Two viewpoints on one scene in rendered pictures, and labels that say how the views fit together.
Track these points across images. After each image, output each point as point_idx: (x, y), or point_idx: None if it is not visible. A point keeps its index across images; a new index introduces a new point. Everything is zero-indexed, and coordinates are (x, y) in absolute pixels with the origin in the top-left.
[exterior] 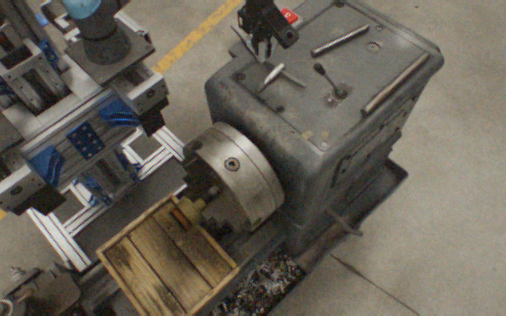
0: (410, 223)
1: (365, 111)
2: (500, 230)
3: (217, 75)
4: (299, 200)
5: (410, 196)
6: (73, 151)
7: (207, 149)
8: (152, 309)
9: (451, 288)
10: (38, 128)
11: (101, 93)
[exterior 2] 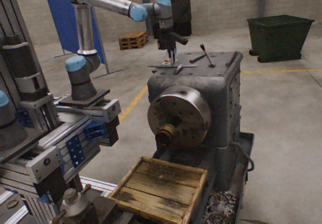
0: (269, 183)
1: (227, 63)
2: (313, 169)
3: (153, 76)
4: (219, 115)
5: (259, 171)
6: (68, 158)
7: (166, 93)
8: (164, 213)
9: (317, 207)
10: (49, 138)
11: (83, 118)
